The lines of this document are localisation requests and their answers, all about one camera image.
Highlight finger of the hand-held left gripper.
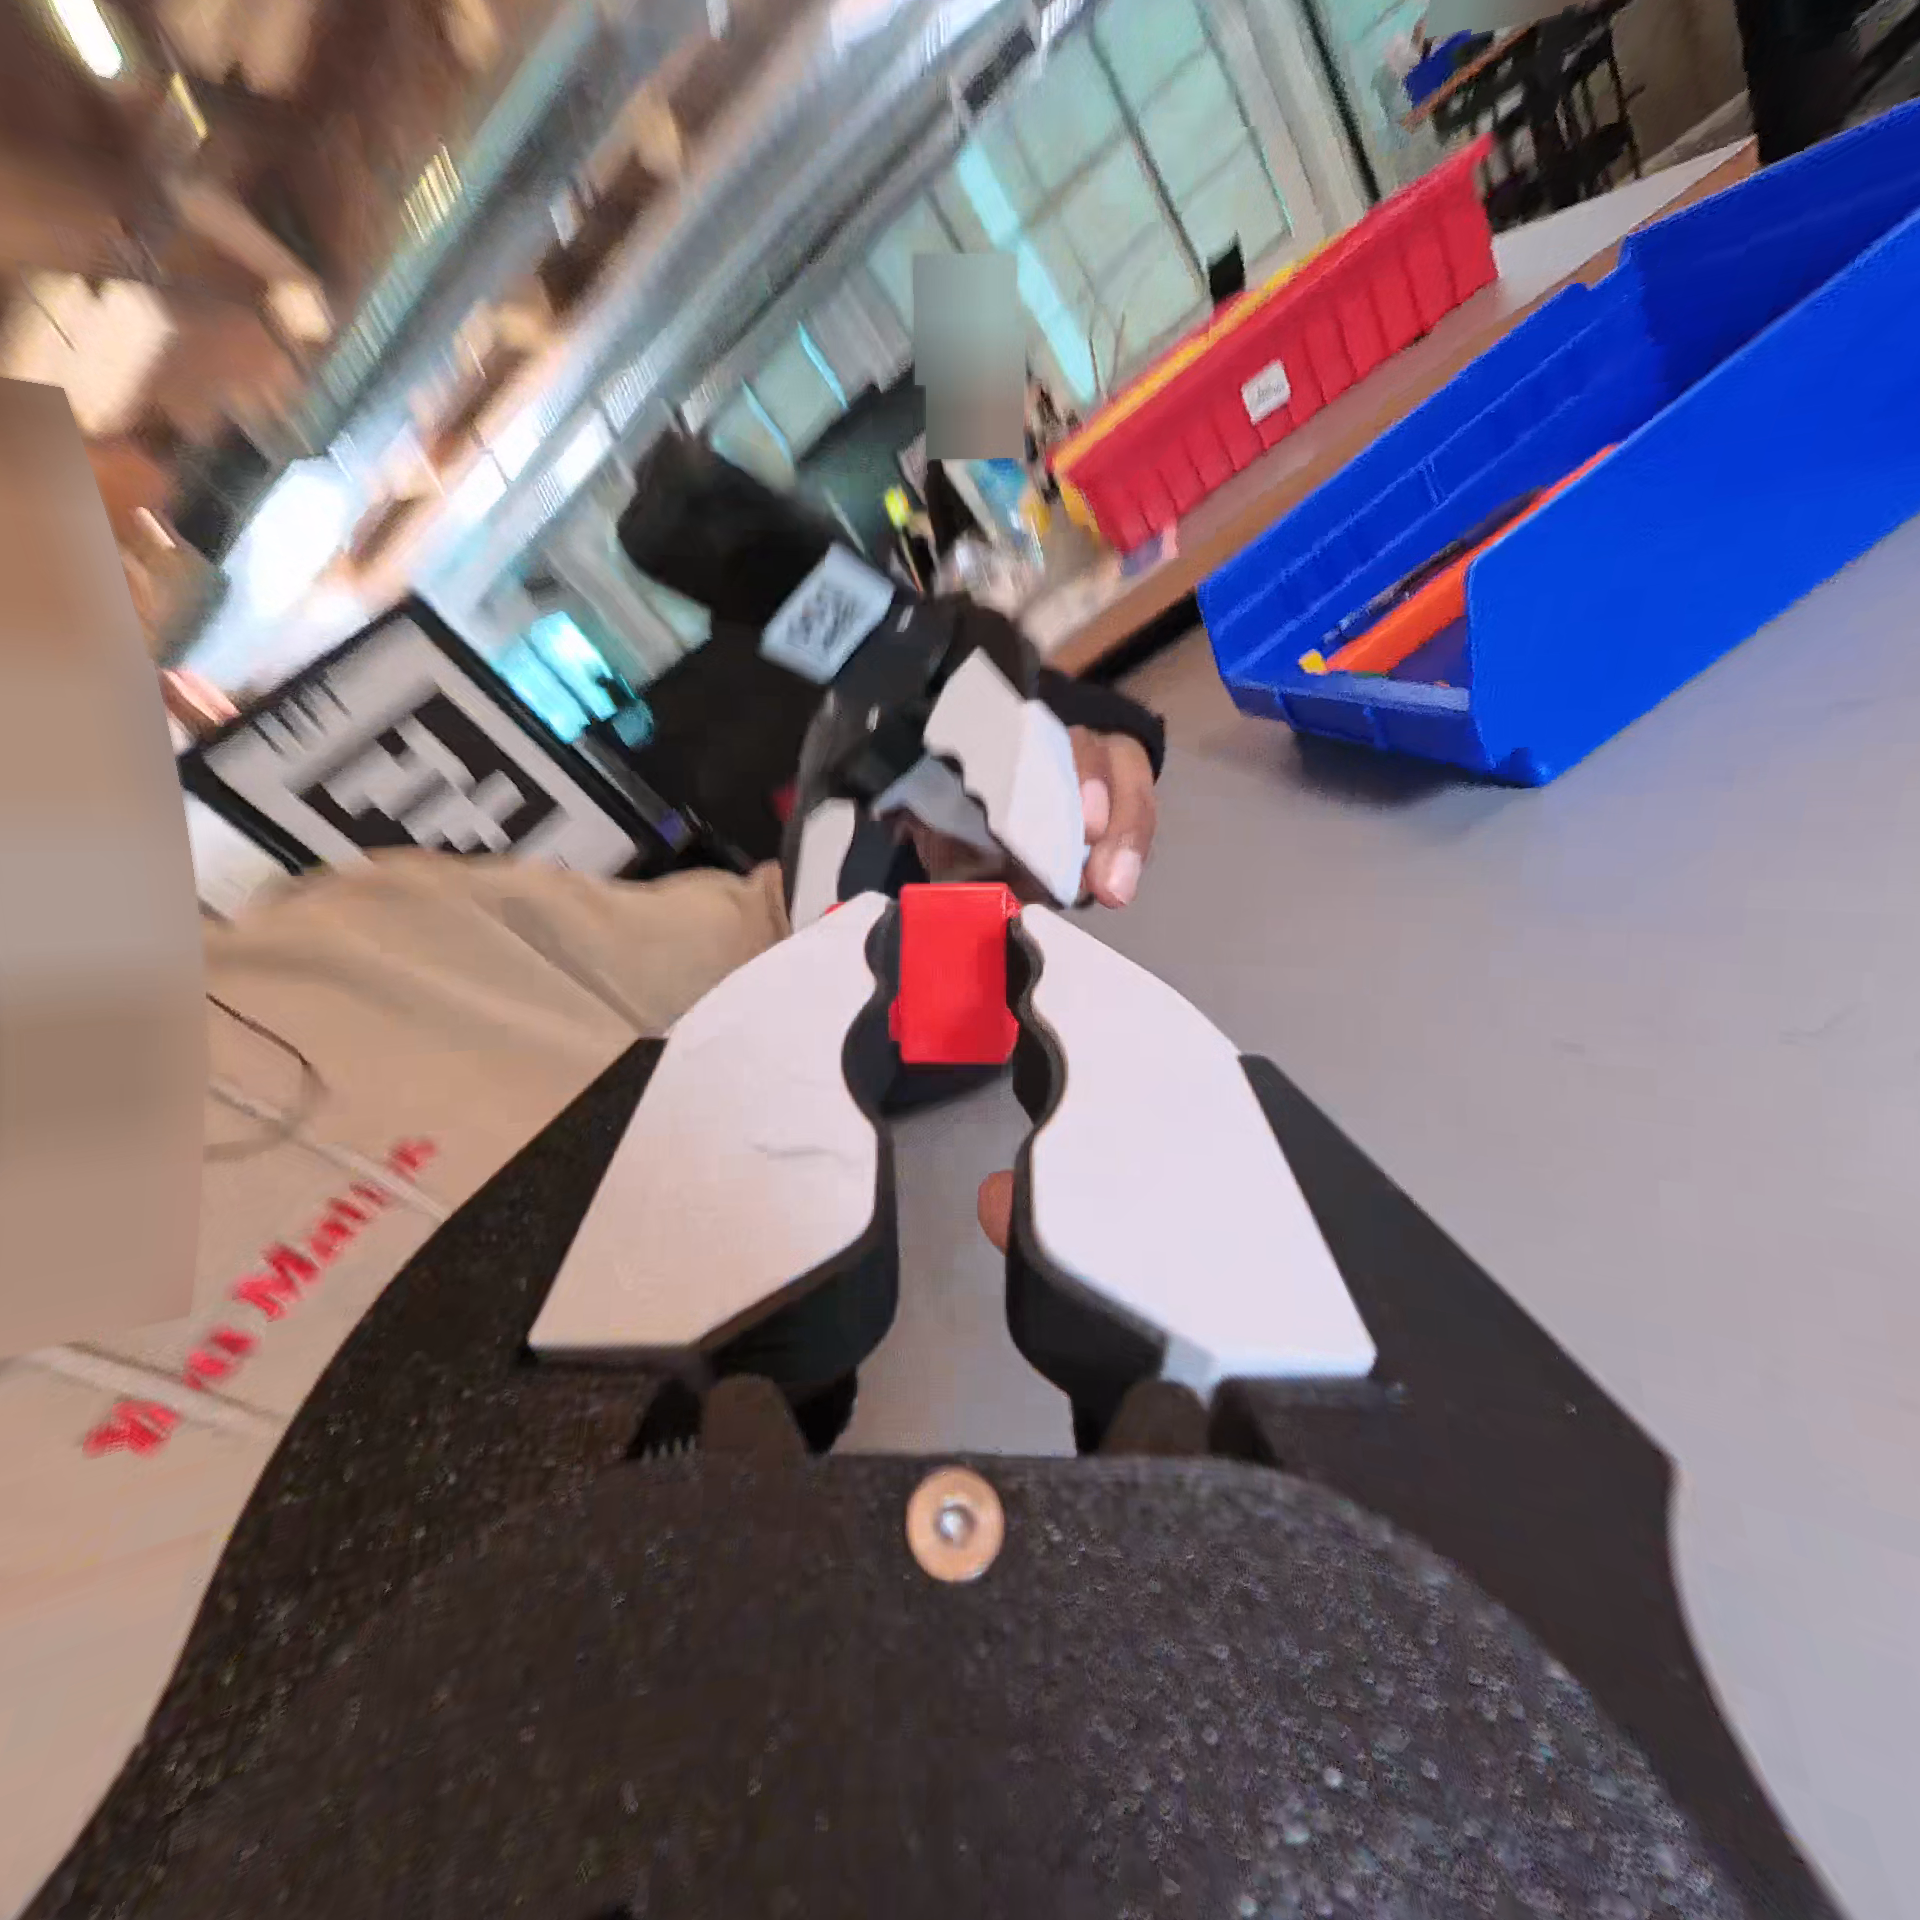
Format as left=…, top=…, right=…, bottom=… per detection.
left=871, top=753, right=1010, bottom=847
left=920, top=646, right=1093, bottom=912

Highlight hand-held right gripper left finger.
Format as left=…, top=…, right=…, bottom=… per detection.
left=527, top=892, right=898, bottom=1374

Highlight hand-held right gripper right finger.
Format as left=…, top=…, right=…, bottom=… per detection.
left=1009, top=902, right=1378, bottom=1390

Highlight red two-stud toy block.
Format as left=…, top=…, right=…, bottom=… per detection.
left=887, top=881, right=1025, bottom=1066

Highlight blue plastic bin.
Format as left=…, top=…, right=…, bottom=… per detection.
left=1199, top=103, right=1920, bottom=789

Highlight person's left forearm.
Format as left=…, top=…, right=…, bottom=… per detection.
left=201, top=853, right=793, bottom=1050

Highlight person's left hand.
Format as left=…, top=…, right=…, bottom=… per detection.
left=1073, top=727, right=1162, bottom=912

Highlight framed marker poster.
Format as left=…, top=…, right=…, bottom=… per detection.
left=177, top=596, right=677, bottom=879

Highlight yellow bin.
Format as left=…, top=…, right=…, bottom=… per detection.
left=1049, top=269, right=1308, bottom=452

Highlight orange block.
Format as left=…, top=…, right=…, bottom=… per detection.
left=1329, top=449, right=1613, bottom=677

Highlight large red ribbed bin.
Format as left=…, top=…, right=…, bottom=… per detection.
left=1057, top=136, right=1503, bottom=553

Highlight person's beige hoodie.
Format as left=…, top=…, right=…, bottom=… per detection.
left=0, top=901, right=663, bottom=1913

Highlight wooden table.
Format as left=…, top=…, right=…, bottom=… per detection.
left=1035, top=141, right=1759, bottom=677

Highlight wooden desk black legs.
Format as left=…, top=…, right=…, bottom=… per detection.
left=1402, top=0, right=1643, bottom=226

